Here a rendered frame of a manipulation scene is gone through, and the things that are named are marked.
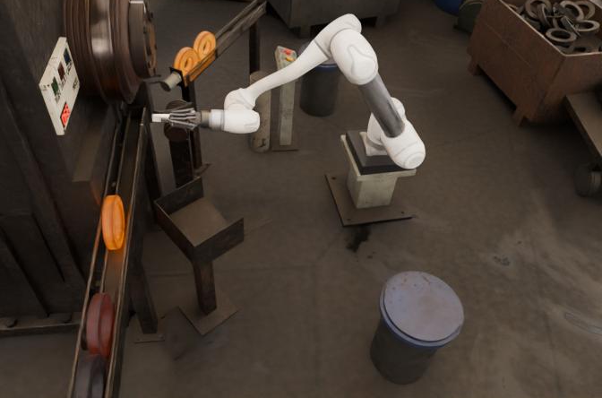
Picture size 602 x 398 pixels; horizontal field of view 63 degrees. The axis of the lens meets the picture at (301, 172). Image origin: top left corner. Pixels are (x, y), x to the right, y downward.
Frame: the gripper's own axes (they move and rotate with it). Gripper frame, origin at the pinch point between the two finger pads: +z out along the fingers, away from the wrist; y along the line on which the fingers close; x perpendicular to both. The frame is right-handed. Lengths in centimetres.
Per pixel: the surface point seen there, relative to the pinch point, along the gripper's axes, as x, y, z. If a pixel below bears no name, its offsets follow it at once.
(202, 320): -72, -54, -19
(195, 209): -12.4, -40.0, -15.3
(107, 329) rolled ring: -12, -89, 10
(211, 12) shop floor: -72, 243, -23
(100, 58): 41.2, -22.4, 15.5
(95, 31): 49, -19, 17
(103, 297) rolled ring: 1, -86, 10
